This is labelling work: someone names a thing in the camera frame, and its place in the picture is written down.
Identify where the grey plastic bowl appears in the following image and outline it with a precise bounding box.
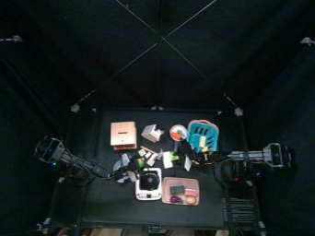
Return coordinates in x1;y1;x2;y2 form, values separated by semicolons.
111;159;125;173

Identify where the small wooden stick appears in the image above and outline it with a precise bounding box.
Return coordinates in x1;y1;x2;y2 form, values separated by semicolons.
140;145;160;155

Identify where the teal basket with orange rim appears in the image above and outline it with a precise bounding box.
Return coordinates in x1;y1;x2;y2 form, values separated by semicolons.
186;119;220;154

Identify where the white toy cooker base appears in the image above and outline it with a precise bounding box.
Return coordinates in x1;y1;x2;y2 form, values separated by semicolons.
133;167;164;202

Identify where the wooden box with red side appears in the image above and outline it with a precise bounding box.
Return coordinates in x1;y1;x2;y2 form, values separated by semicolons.
109;121;139;151

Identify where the black and white sushi block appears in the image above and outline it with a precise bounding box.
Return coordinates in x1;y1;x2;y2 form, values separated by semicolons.
168;184;186;195

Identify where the pink plastic tray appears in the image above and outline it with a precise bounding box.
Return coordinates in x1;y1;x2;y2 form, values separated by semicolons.
162;176;202;207

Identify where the purple toy eggplant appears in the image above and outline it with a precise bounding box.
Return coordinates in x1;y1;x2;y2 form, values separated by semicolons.
170;195;186;205

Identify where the black panel with white print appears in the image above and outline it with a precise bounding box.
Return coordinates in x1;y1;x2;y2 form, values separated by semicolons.
227;196;259;230

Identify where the thin diagonal brace wire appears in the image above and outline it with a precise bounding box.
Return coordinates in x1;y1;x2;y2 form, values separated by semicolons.
115;0;242;112
73;0;218;108

